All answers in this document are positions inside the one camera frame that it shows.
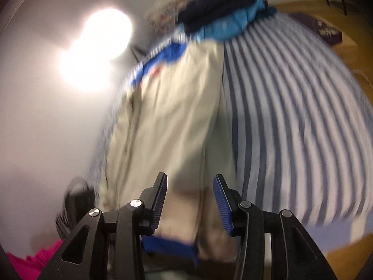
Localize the floral quilt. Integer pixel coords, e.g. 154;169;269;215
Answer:
146;0;204;35

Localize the light blue cloth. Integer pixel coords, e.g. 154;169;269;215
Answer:
178;0;277;43

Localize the beige and blue jacket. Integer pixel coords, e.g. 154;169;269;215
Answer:
97;39;238;269

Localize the folded navy garment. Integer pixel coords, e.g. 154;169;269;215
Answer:
177;0;264;34

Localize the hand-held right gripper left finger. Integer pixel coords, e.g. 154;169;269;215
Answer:
38;172;169;280

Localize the ring light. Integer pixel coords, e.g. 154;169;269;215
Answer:
83;8;133;62

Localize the black tripod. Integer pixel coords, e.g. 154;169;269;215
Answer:
128;44;149;65

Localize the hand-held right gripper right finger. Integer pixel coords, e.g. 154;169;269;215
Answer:
213;173;338;280

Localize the person's pink clothing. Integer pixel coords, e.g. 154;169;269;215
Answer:
6;239;63;280

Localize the dark striped bed sheet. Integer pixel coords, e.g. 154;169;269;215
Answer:
55;176;98;240

